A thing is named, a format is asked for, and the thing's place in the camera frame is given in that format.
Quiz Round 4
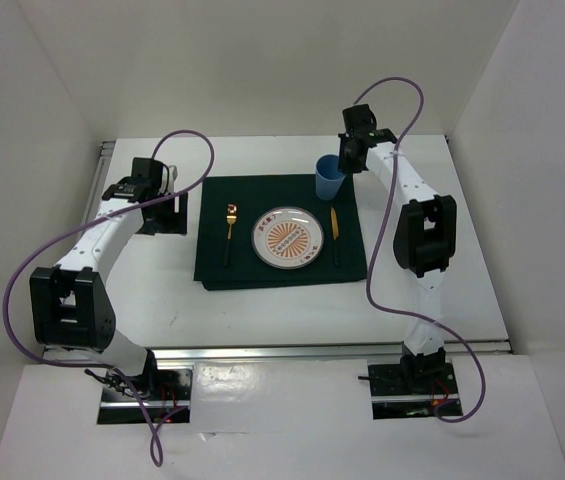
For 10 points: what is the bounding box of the light blue plastic cup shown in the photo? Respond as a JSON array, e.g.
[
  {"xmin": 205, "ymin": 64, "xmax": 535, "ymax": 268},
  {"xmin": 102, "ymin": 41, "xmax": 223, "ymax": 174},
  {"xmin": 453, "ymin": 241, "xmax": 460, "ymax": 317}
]
[{"xmin": 315, "ymin": 154, "xmax": 346, "ymax": 201}]

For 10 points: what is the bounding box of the dark green cloth napkin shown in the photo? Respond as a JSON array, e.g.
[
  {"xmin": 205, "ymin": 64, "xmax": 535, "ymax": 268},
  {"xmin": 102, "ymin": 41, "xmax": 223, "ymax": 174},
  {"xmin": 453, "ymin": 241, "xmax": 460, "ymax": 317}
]
[{"xmin": 194, "ymin": 174, "xmax": 367, "ymax": 291}]

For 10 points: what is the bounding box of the gold fork black handle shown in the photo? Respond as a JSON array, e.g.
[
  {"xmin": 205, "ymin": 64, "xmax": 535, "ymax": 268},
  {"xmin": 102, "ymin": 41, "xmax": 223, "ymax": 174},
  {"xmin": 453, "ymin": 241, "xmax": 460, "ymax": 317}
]
[{"xmin": 223, "ymin": 204, "xmax": 238, "ymax": 267}]

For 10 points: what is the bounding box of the gold knife black handle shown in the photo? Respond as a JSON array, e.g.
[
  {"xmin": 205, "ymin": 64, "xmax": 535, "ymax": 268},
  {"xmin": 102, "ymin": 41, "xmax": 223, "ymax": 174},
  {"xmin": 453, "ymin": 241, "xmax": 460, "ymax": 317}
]
[{"xmin": 330, "ymin": 206, "xmax": 340, "ymax": 267}]

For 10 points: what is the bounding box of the orange patterned plate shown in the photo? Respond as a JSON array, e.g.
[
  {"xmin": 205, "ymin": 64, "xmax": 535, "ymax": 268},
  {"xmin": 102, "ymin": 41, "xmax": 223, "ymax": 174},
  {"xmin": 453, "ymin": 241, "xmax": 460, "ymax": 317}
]
[{"xmin": 251, "ymin": 207, "xmax": 324, "ymax": 270}]

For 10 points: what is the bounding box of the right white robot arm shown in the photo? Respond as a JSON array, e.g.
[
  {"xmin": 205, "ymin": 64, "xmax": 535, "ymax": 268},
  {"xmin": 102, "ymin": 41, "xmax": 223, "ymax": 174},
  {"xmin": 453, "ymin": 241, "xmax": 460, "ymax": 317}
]
[{"xmin": 338, "ymin": 104, "xmax": 457, "ymax": 320}]

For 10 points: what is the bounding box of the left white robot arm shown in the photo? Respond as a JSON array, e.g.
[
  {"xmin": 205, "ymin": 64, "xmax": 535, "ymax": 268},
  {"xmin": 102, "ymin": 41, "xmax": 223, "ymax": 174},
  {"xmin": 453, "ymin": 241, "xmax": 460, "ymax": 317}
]
[{"xmin": 29, "ymin": 157, "xmax": 188, "ymax": 399}]

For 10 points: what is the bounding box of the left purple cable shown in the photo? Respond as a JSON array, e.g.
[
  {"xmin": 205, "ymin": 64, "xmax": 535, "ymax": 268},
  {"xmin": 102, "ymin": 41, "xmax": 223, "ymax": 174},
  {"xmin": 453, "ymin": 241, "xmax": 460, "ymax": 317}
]
[{"xmin": 2, "ymin": 129, "xmax": 215, "ymax": 467}]

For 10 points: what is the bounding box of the purple cable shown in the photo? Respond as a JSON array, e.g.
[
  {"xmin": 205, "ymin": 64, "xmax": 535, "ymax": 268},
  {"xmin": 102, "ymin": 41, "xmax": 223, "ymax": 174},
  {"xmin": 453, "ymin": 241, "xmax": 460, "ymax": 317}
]
[
  {"xmin": 2, "ymin": 129, "xmax": 215, "ymax": 467},
  {"xmin": 351, "ymin": 76, "xmax": 488, "ymax": 424}
]

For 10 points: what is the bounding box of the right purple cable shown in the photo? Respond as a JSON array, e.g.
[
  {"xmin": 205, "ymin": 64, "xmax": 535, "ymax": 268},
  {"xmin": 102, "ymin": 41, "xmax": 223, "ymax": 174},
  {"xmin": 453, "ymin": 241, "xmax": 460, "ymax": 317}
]
[{"xmin": 351, "ymin": 76, "xmax": 488, "ymax": 424}]

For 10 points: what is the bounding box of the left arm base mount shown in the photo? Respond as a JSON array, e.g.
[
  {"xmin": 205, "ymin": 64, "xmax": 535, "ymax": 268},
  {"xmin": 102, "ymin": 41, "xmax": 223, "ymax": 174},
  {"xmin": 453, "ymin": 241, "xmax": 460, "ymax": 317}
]
[{"xmin": 85, "ymin": 368, "xmax": 193, "ymax": 425}]

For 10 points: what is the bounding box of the aluminium frame rail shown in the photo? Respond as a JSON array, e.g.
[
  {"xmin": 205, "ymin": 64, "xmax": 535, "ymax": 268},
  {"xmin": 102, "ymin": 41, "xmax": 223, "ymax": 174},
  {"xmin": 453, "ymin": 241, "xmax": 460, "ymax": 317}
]
[{"xmin": 98, "ymin": 135, "xmax": 511, "ymax": 360}]

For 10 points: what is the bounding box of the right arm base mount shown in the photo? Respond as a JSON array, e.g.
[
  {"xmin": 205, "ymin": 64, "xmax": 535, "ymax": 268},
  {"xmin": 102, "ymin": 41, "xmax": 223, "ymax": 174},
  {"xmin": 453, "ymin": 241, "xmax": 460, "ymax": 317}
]
[{"xmin": 357, "ymin": 355, "xmax": 463, "ymax": 420}]

